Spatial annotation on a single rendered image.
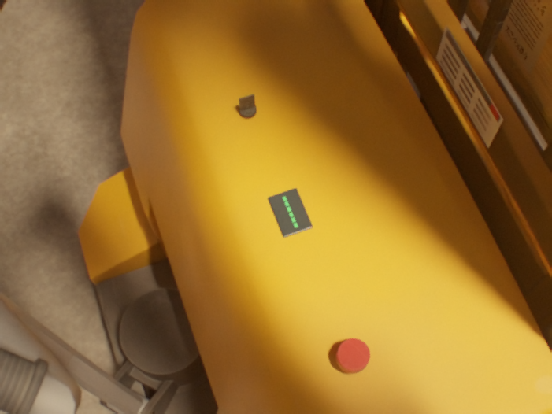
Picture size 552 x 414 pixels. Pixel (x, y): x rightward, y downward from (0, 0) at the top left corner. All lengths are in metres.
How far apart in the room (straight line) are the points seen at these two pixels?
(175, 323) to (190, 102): 0.49
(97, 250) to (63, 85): 0.80
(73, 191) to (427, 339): 1.34
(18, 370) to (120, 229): 1.09
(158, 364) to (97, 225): 0.39
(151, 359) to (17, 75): 1.22
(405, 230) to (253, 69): 0.32
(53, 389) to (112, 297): 1.10
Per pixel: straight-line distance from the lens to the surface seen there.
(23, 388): 0.42
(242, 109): 0.94
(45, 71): 2.24
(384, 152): 0.93
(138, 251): 1.45
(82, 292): 1.86
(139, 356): 1.31
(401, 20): 1.13
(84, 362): 0.96
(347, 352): 0.79
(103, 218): 1.53
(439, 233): 0.89
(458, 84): 0.91
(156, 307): 1.33
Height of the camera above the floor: 1.69
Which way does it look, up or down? 65 degrees down
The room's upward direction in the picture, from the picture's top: 2 degrees counter-clockwise
